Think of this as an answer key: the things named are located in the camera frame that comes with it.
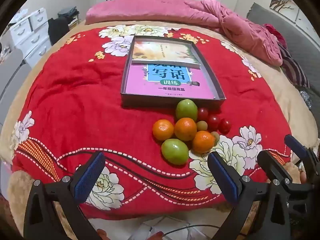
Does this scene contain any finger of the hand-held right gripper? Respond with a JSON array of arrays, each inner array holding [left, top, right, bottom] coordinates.
[[284, 134, 313, 167], [257, 151, 315, 200]]

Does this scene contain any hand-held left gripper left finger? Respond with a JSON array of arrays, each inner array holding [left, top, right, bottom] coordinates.
[[24, 152, 106, 240]]

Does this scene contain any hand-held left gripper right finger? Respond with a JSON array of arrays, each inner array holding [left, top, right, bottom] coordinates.
[[207, 151, 292, 240]]

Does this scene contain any mandarin orange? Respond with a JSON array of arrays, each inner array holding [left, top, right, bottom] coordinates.
[[174, 117, 197, 142], [192, 131, 216, 154], [152, 119, 175, 141]]

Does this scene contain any red cherry tomato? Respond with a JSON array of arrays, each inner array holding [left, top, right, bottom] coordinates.
[[197, 107, 209, 121], [219, 119, 232, 134], [207, 114, 221, 132]]

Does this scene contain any large green jujube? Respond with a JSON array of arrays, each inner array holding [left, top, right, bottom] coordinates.
[[175, 99, 198, 122], [161, 139, 189, 165]]

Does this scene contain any grey cardboard box tray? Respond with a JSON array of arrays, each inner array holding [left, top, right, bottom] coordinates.
[[120, 35, 227, 109]]

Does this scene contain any silver foil bag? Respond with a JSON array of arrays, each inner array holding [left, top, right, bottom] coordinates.
[[299, 89, 313, 110]]

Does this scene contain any red floral blanket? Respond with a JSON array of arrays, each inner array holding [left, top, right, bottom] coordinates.
[[0, 20, 318, 233]]

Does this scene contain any striped cloth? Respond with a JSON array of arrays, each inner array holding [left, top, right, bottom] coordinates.
[[277, 42, 310, 88]]

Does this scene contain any white sheet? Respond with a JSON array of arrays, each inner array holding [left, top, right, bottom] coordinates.
[[130, 216, 220, 240]]

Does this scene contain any pink workbook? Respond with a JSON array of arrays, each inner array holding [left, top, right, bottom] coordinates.
[[125, 64, 216, 99]]

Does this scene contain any red garment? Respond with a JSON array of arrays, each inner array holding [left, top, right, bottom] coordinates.
[[262, 24, 288, 48]]

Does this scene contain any light grey furniture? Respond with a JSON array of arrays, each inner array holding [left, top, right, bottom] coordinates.
[[0, 47, 32, 128]]

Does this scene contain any yellow picture book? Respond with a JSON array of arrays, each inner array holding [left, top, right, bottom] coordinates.
[[132, 40, 202, 69]]

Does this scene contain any white drawer chest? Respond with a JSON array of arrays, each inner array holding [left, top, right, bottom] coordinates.
[[9, 7, 53, 68]]

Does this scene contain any black bag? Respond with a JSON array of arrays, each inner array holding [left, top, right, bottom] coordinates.
[[47, 17, 70, 46]]

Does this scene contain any pile of dark clothes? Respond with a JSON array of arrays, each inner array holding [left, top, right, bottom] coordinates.
[[57, 6, 80, 28]]

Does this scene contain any pink duvet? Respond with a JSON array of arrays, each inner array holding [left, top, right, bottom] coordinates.
[[85, 0, 283, 67]]

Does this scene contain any black cable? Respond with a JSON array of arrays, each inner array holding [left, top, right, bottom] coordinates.
[[162, 224, 222, 236]]

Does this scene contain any wall painting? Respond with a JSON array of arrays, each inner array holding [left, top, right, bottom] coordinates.
[[269, 0, 316, 30]]

